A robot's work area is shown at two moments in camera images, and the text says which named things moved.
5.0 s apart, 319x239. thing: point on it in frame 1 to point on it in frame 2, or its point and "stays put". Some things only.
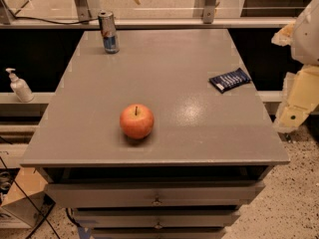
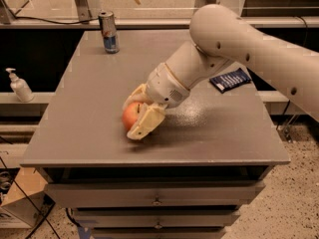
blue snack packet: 229,80 stays put
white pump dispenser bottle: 20,88 stays put
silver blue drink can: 109,32 stays put
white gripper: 307,39 to 164,85
